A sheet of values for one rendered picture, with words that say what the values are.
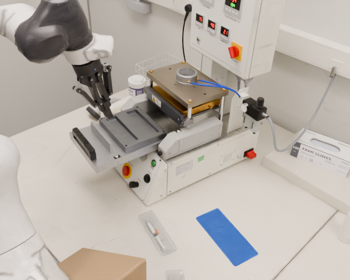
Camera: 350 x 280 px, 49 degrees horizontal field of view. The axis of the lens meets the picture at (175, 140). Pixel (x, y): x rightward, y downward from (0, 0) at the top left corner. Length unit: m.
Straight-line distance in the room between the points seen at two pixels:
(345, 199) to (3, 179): 1.15
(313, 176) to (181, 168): 0.52
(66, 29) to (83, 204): 0.70
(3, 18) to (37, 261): 0.57
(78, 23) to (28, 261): 0.55
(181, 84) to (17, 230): 0.76
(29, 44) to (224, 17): 0.70
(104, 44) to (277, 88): 1.03
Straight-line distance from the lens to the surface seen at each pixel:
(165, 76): 1.45
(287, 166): 1.60
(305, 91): 1.78
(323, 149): 1.62
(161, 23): 2.28
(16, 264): 0.93
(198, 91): 1.36
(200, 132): 1.36
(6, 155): 0.87
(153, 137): 1.32
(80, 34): 0.99
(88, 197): 1.47
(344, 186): 1.59
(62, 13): 0.95
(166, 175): 1.36
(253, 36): 1.32
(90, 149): 1.26
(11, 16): 1.04
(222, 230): 1.36
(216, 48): 1.45
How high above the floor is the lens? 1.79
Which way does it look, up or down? 37 degrees down
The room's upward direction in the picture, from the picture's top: 3 degrees clockwise
